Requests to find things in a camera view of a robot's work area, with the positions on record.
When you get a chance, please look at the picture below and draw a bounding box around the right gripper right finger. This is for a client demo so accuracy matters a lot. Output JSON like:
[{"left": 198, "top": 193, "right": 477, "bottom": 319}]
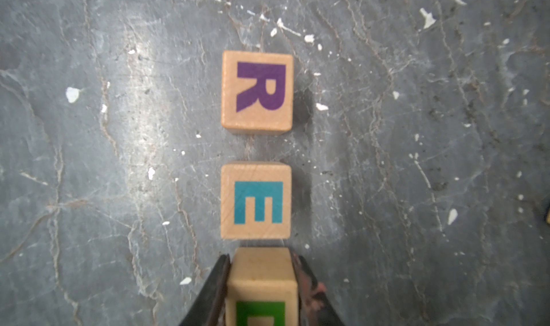
[{"left": 292, "top": 253, "right": 345, "bottom": 326}]

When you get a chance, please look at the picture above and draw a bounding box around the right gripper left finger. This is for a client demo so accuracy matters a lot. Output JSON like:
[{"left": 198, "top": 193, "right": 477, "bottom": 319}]
[{"left": 179, "top": 254, "right": 231, "bottom": 326}]

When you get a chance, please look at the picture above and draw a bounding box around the wooden block green D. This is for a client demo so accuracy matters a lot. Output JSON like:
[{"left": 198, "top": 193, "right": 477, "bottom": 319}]
[{"left": 225, "top": 247, "right": 299, "bottom": 325}]

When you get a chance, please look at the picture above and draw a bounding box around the wooden block teal E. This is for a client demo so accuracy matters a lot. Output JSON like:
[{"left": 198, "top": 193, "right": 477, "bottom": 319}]
[{"left": 221, "top": 161, "right": 292, "bottom": 240}]

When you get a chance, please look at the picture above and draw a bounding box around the wooden block purple R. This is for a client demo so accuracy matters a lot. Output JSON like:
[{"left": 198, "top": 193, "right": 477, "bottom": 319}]
[{"left": 221, "top": 51, "right": 294, "bottom": 135}]

